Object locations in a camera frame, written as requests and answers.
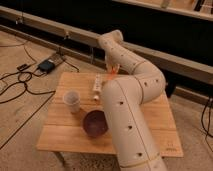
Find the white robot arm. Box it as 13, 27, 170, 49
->
98, 30, 168, 171

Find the white tube bottle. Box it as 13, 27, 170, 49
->
93, 74, 102, 101

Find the wooden table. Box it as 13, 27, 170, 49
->
37, 72, 183, 157

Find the dark purple bowl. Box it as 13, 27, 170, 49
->
83, 110, 108, 138

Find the black power adapter box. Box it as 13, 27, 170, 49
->
38, 60, 55, 73

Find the small black plug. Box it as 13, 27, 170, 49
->
17, 64, 31, 72

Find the black cable at right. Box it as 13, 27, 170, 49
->
200, 96, 213, 139

